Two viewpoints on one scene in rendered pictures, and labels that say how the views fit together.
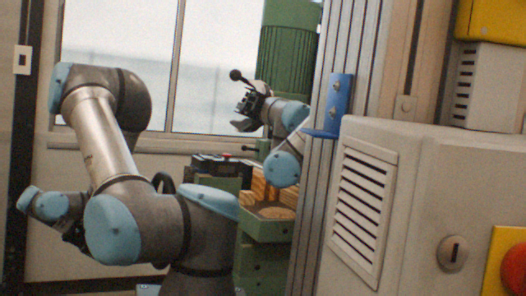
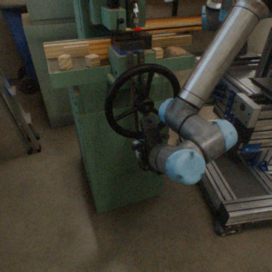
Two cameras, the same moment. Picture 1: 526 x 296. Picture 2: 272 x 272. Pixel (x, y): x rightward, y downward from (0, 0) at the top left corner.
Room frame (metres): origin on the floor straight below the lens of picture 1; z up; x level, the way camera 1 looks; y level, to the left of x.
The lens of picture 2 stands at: (1.52, 0.97, 1.19)
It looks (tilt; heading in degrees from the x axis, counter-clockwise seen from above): 38 degrees down; 276
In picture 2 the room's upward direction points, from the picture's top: straight up
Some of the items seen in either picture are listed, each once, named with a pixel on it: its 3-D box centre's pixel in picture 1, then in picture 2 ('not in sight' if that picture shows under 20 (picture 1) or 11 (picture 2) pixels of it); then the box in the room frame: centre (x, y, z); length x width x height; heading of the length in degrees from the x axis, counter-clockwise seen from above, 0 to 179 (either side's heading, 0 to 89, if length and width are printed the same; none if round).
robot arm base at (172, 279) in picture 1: (199, 284); not in sight; (0.97, 0.09, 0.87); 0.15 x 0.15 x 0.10
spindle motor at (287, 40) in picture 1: (285, 51); not in sight; (1.70, -0.03, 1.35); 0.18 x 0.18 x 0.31
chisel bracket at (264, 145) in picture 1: (279, 154); (113, 19); (1.71, -0.05, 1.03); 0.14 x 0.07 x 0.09; 116
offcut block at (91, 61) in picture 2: not in sight; (92, 60); (1.76, 0.15, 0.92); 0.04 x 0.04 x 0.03; 51
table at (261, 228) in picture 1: (236, 201); (124, 65); (1.65, 0.06, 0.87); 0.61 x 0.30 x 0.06; 26
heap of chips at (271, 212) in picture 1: (279, 210); (175, 49); (1.44, -0.06, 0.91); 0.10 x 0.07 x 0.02; 116
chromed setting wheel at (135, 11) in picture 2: not in sight; (132, 15); (1.65, -0.20, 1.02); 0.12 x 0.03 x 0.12; 116
